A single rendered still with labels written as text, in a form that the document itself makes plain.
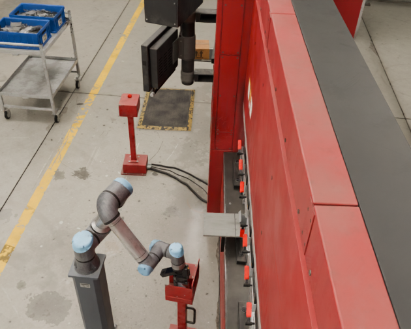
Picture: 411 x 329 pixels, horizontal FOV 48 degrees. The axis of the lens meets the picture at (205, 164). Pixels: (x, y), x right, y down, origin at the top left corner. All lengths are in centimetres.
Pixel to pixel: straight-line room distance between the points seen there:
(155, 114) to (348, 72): 404
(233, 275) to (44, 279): 173
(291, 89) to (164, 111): 414
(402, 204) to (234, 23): 207
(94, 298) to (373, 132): 214
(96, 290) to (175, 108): 308
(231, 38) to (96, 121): 275
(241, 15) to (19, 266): 254
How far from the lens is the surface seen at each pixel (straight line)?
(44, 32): 524
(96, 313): 313
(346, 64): 160
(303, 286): 119
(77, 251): 271
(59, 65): 592
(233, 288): 261
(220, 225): 273
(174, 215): 417
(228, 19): 295
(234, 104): 322
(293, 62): 155
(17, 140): 531
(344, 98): 140
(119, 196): 239
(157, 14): 316
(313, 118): 128
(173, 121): 530
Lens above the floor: 298
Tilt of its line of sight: 39 degrees down
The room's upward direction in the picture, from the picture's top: 2 degrees clockwise
